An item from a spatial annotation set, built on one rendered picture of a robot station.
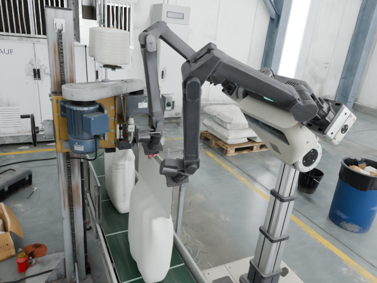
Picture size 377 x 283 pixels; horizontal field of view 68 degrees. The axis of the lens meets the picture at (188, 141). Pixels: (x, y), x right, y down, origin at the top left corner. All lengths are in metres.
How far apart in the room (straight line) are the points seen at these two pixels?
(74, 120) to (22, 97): 2.97
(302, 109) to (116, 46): 0.86
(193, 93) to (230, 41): 6.03
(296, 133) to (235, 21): 5.78
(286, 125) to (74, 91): 0.93
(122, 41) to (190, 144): 0.64
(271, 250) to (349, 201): 1.62
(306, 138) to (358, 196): 1.98
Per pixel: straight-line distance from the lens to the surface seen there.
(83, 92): 1.38
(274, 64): 7.23
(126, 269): 1.84
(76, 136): 1.46
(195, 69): 0.78
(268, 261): 1.79
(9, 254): 2.63
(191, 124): 0.92
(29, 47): 4.29
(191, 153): 1.02
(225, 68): 0.81
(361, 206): 3.23
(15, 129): 4.52
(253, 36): 7.20
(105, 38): 1.39
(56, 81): 1.64
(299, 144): 1.24
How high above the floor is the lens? 1.69
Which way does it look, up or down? 21 degrees down
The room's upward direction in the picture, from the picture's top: 6 degrees clockwise
